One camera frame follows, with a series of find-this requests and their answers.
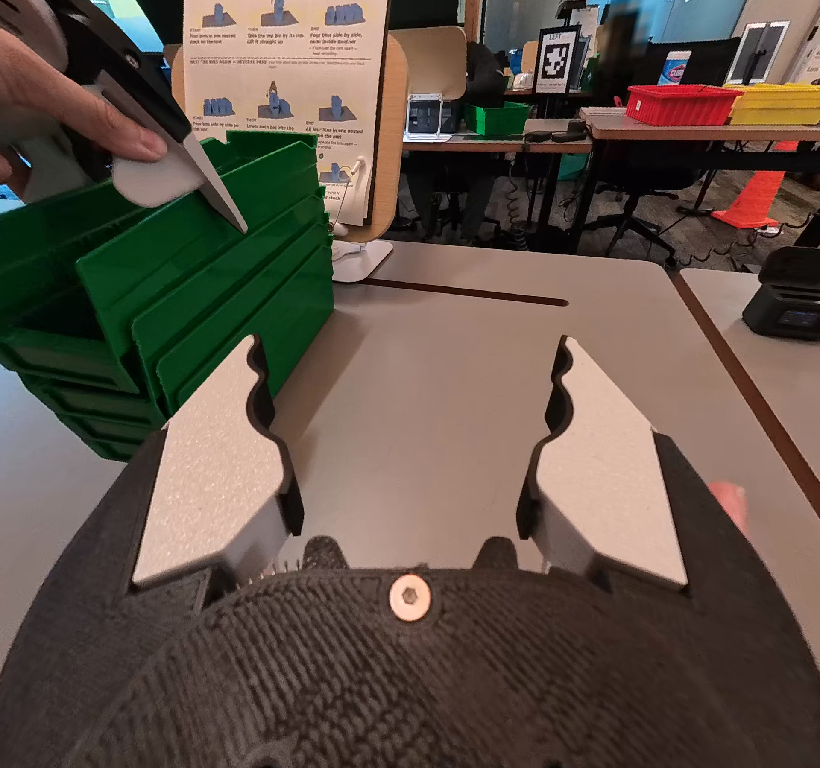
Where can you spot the printed tag sign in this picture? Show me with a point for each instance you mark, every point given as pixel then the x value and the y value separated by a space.
pixel 557 60

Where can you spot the printed instruction sheet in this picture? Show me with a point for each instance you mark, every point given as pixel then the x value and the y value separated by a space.
pixel 295 38

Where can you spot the wooden clipboard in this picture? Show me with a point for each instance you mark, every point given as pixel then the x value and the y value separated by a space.
pixel 436 57

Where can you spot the teal bag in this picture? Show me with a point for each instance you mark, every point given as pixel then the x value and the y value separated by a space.
pixel 573 166

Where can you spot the green plastic bin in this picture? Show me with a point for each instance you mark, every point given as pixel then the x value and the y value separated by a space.
pixel 269 358
pixel 167 224
pixel 250 313
pixel 224 269
pixel 504 121

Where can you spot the person's right hand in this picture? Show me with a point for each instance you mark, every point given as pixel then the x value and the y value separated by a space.
pixel 730 509

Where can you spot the black charger box with display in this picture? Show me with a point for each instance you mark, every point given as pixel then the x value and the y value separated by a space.
pixel 784 307

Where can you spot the black office chair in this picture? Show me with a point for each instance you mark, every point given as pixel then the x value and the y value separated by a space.
pixel 641 179

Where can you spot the white canister blue label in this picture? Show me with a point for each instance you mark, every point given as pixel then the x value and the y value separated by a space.
pixel 674 68

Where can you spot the black small device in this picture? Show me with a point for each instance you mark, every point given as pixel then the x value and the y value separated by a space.
pixel 557 135

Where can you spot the grey monitor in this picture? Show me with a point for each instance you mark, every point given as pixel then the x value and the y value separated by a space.
pixel 759 51

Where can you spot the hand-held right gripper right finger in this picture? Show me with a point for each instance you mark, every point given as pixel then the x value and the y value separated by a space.
pixel 613 499

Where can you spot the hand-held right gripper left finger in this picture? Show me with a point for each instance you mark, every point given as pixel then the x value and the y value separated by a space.
pixel 205 499

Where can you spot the clear box white frame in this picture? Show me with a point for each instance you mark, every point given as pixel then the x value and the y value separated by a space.
pixel 426 118

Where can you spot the yellow plastic bin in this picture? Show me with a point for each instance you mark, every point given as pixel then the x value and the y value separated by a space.
pixel 779 105

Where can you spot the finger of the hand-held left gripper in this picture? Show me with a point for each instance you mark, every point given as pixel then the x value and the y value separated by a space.
pixel 160 179

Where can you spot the wooden-top table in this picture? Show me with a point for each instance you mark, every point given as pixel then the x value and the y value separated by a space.
pixel 487 144
pixel 666 130

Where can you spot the red plastic bin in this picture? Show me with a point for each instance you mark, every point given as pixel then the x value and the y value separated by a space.
pixel 679 106

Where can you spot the orange traffic cone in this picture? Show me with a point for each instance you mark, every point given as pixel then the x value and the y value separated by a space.
pixel 754 198

